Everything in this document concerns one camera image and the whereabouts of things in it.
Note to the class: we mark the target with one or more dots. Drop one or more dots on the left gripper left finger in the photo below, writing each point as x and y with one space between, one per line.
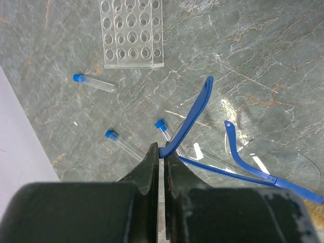
121 211

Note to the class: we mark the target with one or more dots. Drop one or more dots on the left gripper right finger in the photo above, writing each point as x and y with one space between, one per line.
198 212

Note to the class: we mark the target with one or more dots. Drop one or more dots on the blue-capped test tube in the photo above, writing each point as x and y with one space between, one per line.
124 145
162 127
79 78

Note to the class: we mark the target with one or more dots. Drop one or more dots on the clear test tube rack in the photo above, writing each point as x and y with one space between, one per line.
132 33

